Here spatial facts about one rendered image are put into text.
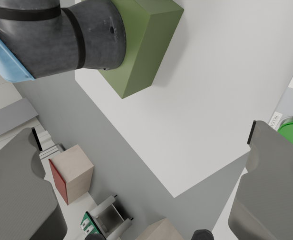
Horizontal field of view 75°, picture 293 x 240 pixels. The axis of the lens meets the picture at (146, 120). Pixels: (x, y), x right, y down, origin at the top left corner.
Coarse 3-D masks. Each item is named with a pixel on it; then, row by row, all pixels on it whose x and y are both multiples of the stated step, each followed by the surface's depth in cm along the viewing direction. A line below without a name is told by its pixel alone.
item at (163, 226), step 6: (156, 222) 314; (162, 222) 281; (168, 222) 283; (150, 228) 314; (156, 228) 274; (162, 228) 276; (168, 228) 279; (174, 228) 281; (144, 234) 310; (150, 234) 270; (156, 234) 270; (162, 234) 272; (168, 234) 274; (174, 234) 276
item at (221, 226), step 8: (240, 176) 47; (232, 192) 51; (232, 200) 52; (224, 208) 56; (224, 216) 57; (216, 224) 62; (224, 224) 59; (216, 232) 64; (224, 232) 61; (232, 232) 58
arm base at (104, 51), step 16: (96, 0) 38; (80, 16) 35; (96, 16) 36; (112, 16) 37; (80, 32) 35; (96, 32) 37; (112, 32) 39; (80, 48) 36; (96, 48) 37; (112, 48) 39; (80, 64) 38; (96, 64) 41; (112, 64) 42
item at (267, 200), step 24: (264, 144) 9; (288, 144) 9; (264, 168) 8; (288, 168) 8; (240, 192) 7; (264, 192) 7; (288, 192) 7; (240, 216) 6; (264, 216) 6; (288, 216) 6
